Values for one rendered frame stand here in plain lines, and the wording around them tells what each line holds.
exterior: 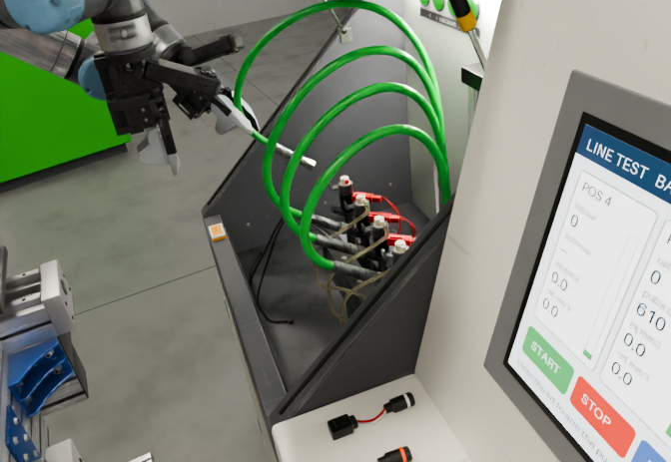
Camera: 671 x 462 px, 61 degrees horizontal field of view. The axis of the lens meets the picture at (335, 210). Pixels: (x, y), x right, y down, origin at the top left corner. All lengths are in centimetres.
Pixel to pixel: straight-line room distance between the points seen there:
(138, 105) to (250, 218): 58
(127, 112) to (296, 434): 52
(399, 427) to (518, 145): 41
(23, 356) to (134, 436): 106
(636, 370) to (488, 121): 30
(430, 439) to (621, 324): 35
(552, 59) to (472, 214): 21
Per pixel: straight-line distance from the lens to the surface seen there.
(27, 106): 420
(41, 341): 127
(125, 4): 87
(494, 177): 66
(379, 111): 140
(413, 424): 82
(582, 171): 56
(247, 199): 138
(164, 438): 221
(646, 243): 51
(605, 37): 55
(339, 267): 84
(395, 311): 79
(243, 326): 105
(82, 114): 427
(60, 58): 105
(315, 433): 83
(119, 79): 91
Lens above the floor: 163
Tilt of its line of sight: 31 degrees down
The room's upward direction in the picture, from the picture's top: 7 degrees counter-clockwise
